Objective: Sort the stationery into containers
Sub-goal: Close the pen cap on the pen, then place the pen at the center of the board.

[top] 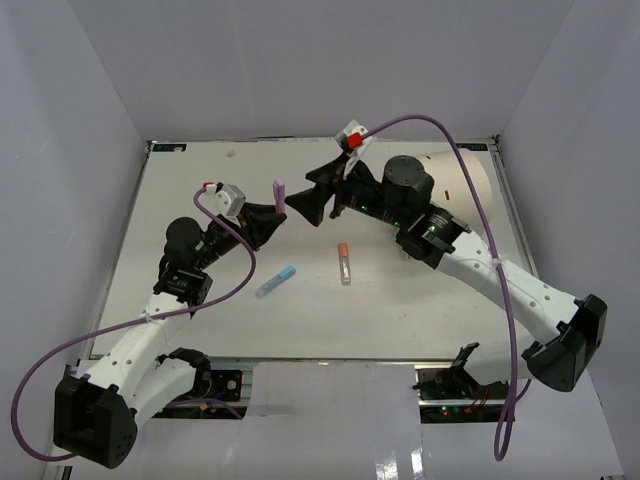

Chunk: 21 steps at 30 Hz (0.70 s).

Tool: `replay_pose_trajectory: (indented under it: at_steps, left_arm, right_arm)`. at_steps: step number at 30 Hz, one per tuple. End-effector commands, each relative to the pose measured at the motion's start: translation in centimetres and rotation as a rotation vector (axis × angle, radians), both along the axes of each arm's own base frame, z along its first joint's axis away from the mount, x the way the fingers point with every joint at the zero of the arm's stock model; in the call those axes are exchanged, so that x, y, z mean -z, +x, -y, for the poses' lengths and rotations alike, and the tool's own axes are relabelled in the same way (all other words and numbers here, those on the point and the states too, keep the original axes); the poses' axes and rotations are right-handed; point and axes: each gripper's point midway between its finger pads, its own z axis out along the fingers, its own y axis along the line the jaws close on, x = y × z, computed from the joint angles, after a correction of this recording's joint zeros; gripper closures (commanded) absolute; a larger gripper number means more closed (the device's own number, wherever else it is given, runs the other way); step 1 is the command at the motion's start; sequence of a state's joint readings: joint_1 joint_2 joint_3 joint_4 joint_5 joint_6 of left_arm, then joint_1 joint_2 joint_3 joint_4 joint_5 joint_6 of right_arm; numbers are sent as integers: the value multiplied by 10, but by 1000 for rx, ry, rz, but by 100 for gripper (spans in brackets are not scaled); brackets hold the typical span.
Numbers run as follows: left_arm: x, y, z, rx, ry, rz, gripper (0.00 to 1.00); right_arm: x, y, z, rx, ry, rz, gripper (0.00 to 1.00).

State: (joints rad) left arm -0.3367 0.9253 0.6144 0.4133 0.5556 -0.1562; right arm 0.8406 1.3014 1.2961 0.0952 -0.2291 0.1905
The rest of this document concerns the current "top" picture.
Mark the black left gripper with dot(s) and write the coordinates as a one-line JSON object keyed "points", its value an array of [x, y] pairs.
{"points": [[260, 221]]}

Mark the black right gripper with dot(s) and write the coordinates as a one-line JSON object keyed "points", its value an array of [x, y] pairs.
{"points": [[312, 203]]}

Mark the pink clear highlighter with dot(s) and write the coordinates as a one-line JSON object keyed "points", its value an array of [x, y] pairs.
{"points": [[279, 194]]}

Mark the blue cap clear highlighter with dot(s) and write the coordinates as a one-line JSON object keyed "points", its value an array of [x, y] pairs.
{"points": [[275, 281]]}

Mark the orange tip clear highlighter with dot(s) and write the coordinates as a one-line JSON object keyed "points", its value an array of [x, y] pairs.
{"points": [[345, 272]]}

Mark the cream round drawer organizer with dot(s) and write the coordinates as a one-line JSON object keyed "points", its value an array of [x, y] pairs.
{"points": [[451, 190]]}

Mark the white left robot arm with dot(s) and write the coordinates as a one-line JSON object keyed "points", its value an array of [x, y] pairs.
{"points": [[97, 416]]}

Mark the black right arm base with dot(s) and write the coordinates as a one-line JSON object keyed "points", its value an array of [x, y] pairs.
{"points": [[446, 401]]}

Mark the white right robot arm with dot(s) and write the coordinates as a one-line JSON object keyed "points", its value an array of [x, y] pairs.
{"points": [[566, 331]]}

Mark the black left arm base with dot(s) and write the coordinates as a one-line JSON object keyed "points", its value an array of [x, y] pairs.
{"points": [[218, 384]]}

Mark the aluminium rail right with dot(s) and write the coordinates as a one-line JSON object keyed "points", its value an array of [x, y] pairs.
{"points": [[514, 217]]}

